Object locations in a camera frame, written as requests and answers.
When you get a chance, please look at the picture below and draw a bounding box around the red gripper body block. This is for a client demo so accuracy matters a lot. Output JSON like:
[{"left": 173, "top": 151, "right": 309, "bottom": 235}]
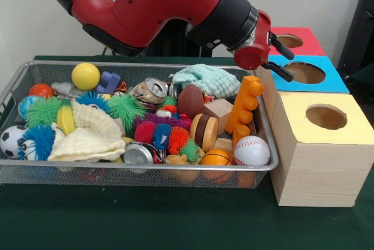
[{"left": 233, "top": 9, "right": 272, "bottom": 71}]

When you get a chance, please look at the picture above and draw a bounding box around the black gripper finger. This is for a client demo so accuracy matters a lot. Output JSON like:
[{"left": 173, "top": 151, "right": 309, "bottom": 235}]
[
  {"left": 261, "top": 61, "right": 294, "bottom": 83},
  {"left": 270, "top": 32, "right": 295, "bottom": 60}
]

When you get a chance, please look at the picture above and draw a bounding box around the mint waffle cloth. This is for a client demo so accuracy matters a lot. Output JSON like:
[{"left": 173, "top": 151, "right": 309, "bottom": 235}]
[{"left": 171, "top": 63, "right": 242, "bottom": 99}]

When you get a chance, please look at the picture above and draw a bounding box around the cream waffle cloth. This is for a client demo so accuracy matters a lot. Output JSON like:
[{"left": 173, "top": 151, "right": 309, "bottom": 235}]
[{"left": 47, "top": 99, "right": 127, "bottom": 163}]

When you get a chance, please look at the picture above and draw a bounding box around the wooden three-hole box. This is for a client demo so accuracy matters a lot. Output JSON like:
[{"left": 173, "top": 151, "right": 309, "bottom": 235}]
[{"left": 252, "top": 26, "right": 374, "bottom": 207}]

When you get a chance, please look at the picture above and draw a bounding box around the shallow clear mesh bin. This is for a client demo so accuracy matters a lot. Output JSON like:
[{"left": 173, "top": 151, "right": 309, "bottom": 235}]
[{"left": 0, "top": 60, "right": 280, "bottom": 189}]

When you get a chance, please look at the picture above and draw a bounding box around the orange building block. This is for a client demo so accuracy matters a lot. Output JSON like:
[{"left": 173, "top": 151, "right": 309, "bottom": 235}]
[{"left": 224, "top": 75, "right": 265, "bottom": 134}]

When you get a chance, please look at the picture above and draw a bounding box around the brown toy football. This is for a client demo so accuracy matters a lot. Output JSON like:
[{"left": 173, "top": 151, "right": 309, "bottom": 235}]
[{"left": 177, "top": 84, "right": 205, "bottom": 119}]

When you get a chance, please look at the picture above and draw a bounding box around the black floor stand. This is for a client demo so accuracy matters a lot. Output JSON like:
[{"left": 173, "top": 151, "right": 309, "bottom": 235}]
[{"left": 335, "top": 0, "right": 374, "bottom": 71}]

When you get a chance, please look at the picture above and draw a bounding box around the white baseball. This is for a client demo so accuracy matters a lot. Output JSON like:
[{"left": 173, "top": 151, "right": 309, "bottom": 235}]
[{"left": 233, "top": 135, "right": 271, "bottom": 166}]

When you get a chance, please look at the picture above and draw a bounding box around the dark green tablecloth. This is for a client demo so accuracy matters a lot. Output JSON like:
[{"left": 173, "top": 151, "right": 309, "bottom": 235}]
[
  {"left": 344, "top": 63, "right": 374, "bottom": 89},
  {"left": 0, "top": 54, "right": 374, "bottom": 250}
]

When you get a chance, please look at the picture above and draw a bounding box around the wooden toy burger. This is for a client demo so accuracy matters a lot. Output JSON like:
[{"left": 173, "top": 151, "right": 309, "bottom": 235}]
[{"left": 189, "top": 113, "right": 220, "bottom": 153}]

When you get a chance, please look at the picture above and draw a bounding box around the orange basketball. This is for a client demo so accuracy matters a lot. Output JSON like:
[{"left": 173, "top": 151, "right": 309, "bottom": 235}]
[{"left": 200, "top": 148, "right": 235, "bottom": 166}]

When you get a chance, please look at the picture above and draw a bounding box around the yellow ball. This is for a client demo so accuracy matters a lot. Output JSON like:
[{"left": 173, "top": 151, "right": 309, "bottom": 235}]
[{"left": 71, "top": 62, "right": 101, "bottom": 91}]

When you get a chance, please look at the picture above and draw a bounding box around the red-orange ball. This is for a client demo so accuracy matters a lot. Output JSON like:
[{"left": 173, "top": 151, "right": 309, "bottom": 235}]
[{"left": 28, "top": 83, "right": 54, "bottom": 99}]

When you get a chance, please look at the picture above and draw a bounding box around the black-and-white soccer ball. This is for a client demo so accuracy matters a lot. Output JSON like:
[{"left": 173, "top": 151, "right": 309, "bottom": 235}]
[{"left": 0, "top": 125, "right": 30, "bottom": 159}]

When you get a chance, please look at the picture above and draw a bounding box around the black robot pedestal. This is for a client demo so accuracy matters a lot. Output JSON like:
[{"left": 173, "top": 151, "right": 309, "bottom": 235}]
[{"left": 112, "top": 0, "right": 236, "bottom": 58}]

